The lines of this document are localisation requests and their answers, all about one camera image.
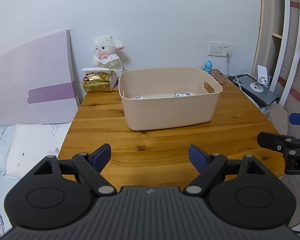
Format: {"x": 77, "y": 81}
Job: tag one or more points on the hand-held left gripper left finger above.
{"x": 102, "y": 156}

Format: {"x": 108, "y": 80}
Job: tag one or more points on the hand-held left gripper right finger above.
{"x": 198, "y": 156}

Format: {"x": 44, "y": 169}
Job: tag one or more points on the beige plastic storage bin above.
{"x": 170, "y": 112}

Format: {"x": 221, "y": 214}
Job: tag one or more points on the blue white patterned box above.
{"x": 182, "y": 94}

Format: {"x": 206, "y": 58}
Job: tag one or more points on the white slim box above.
{"x": 138, "y": 97}

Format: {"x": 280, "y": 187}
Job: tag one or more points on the grey cloth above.
{"x": 277, "y": 117}

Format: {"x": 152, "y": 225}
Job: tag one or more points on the grey laptop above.
{"x": 262, "y": 95}

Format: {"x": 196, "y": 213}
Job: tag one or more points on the white phone stand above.
{"x": 262, "y": 73}

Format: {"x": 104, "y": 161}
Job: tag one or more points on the white pillow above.
{"x": 35, "y": 147}

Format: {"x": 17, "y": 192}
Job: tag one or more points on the gold tissue pack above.
{"x": 97, "y": 82}

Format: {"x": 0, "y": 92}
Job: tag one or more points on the blue bird figurine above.
{"x": 208, "y": 66}

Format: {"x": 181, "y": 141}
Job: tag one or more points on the light blue striped bedding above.
{"x": 0, "y": 142}

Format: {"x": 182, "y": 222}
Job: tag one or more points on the white plush sheep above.
{"x": 107, "y": 52}

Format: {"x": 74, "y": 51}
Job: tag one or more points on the pink purple headboard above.
{"x": 27, "y": 80}

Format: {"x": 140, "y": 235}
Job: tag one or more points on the white shelf unit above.
{"x": 266, "y": 17}

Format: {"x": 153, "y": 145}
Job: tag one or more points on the white wall socket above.
{"x": 228, "y": 47}

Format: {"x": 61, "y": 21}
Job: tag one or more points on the white wall switch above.
{"x": 215, "y": 48}

